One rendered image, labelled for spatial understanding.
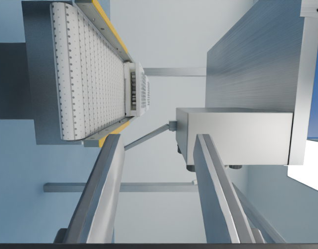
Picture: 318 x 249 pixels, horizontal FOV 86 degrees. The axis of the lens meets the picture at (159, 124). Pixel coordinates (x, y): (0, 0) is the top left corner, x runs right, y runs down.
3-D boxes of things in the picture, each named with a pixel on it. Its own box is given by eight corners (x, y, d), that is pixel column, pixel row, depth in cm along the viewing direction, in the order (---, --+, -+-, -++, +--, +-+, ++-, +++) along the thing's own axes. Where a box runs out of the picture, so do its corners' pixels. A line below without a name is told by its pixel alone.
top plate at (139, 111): (140, 70, 99) (144, 70, 99) (141, 112, 102) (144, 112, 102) (135, 61, 75) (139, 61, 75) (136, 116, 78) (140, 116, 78)
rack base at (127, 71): (132, 70, 99) (136, 70, 99) (133, 112, 102) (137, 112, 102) (123, 61, 75) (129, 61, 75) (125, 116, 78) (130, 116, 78)
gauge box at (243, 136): (186, 166, 33) (288, 166, 33) (187, 112, 32) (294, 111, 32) (175, 140, 55) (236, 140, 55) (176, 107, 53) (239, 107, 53)
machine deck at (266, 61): (283, 165, 33) (303, 165, 33) (306, -56, 28) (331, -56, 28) (202, 123, 94) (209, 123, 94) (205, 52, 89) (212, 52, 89)
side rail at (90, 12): (74, 3, 31) (92, 3, 31) (73, -7, 30) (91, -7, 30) (142, 82, 162) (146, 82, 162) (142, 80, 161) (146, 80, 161)
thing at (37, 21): (35, 145, 37) (82, 145, 37) (20, 0, 33) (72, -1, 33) (131, 110, 165) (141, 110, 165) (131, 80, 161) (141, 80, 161)
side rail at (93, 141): (83, 147, 34) (99, 147, 34) (83, 139, 34) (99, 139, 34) (143, 110, 165) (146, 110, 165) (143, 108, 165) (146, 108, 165)
